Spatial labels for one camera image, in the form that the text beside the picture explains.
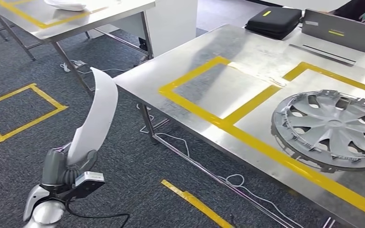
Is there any black camera cable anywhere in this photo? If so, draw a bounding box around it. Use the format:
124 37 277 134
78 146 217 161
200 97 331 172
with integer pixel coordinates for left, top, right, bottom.
64 199 131 228

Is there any steel workbench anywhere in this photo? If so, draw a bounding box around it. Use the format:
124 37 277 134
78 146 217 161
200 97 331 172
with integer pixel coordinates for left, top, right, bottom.
113 23 365 228

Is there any long white floor cable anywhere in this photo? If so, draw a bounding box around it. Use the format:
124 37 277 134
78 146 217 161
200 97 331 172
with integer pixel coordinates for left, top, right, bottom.
136 104 306 228

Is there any yellow tape on table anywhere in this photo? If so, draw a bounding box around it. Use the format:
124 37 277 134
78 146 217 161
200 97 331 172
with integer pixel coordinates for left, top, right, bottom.
0 0 109 29

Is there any black zip case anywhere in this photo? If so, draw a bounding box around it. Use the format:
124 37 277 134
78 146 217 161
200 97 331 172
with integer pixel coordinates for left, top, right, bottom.
245 7 303 40

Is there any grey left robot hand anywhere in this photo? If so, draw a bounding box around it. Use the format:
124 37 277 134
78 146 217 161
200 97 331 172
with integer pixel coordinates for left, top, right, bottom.
41 143 98 193

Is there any grey laptop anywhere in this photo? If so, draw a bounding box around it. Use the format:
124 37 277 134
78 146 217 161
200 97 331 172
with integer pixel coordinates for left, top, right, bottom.
288 9 365 67

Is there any steel table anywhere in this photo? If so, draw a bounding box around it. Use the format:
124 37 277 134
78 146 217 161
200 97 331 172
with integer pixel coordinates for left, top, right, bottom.
0 0 156 96

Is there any white curved car part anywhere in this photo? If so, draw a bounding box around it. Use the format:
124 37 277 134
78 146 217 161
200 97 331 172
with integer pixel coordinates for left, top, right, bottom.
67 66 119 166
43 0 88 12

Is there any person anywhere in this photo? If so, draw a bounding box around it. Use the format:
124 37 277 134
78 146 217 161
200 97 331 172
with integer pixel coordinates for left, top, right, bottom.
330 0 365 28

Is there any grey wheel hubcap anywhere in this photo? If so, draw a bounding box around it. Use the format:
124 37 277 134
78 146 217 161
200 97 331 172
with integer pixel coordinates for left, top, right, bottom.
270 89 365 173

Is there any yellow floor tape square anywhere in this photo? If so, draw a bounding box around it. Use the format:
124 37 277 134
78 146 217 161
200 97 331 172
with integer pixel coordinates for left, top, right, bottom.
0 83 69 148

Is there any yellow floor tape outline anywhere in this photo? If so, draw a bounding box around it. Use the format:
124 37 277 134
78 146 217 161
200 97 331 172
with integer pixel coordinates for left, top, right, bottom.
161 179 233 228

